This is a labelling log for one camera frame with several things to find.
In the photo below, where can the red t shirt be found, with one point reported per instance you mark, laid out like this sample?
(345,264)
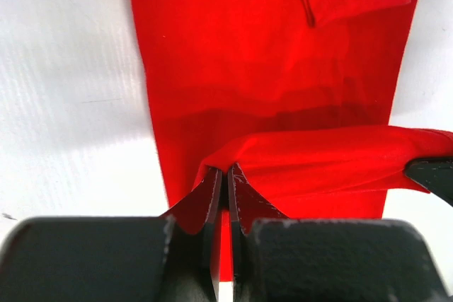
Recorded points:
(297,92)

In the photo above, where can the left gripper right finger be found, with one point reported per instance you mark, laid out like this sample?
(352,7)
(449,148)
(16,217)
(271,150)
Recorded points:
(276,258)

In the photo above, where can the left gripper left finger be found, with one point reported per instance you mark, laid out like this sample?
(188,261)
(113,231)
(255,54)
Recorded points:
(172,257)

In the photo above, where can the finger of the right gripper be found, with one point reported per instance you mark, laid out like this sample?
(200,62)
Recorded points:
(433,174)

